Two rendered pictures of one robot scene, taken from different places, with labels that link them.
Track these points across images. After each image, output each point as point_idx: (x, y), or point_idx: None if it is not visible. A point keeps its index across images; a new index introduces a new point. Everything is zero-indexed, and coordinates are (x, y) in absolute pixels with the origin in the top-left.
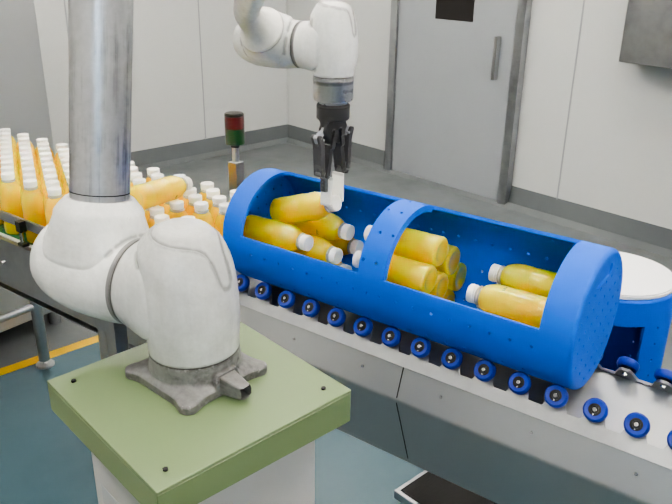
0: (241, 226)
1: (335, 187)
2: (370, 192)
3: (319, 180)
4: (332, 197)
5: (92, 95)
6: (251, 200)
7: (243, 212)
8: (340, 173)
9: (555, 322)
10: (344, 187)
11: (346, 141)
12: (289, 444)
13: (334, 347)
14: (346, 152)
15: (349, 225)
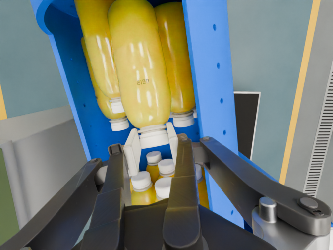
0: (40, 28)
1: (168, 137)
2: (207, 182)
3: (192, 60)
4: (146, 147)
5: None
6: (40, 7)
7: (34, 14)
8: (175, 161)
9: None
10: (199, 127)
11: (238, 202)
12: None
13: None
14: (218, 180)
15: (184, 126)
